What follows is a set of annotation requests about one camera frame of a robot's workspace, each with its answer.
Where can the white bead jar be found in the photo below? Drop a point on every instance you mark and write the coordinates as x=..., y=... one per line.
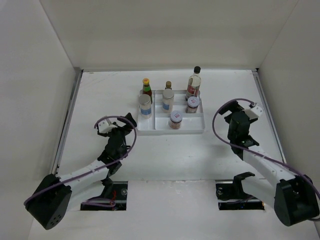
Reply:
x=145, y=105
x=167, y=100

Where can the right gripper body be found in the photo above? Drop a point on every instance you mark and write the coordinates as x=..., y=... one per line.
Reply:
x=233, y=106

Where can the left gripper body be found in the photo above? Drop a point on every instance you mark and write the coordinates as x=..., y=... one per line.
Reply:
x=122, y=131

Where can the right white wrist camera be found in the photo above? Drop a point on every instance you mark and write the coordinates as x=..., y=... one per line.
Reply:
x=254, y=111

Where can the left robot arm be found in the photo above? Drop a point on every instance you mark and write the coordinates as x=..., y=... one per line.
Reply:
x=56, y=194

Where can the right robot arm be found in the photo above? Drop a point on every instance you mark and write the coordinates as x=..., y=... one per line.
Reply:
x=290, y=193

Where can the white divided organizer tray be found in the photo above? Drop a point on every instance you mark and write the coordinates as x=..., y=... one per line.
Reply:
x=158, y=123

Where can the small oil bottle gold cap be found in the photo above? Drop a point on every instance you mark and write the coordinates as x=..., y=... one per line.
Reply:
x=168, y=85

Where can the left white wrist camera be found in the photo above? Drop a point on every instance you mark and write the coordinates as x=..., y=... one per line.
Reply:
x=105, y=126

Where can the chili jar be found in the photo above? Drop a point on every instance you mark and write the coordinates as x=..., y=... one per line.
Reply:
x=176, y=119
x=192, y=105

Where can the chili sauce bottle yellow cap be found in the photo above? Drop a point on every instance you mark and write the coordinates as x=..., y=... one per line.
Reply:
x=146, y=88

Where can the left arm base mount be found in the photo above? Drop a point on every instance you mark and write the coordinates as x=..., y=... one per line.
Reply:
x=113, y=197

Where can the soy sauce bottle black cap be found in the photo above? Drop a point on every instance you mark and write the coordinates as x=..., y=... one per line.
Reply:
x=194, y=83

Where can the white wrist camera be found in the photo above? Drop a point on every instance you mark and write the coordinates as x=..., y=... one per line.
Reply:
x=254, y=111
x=105, y=126

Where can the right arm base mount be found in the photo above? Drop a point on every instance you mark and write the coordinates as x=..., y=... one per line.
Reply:
x=231, y=196

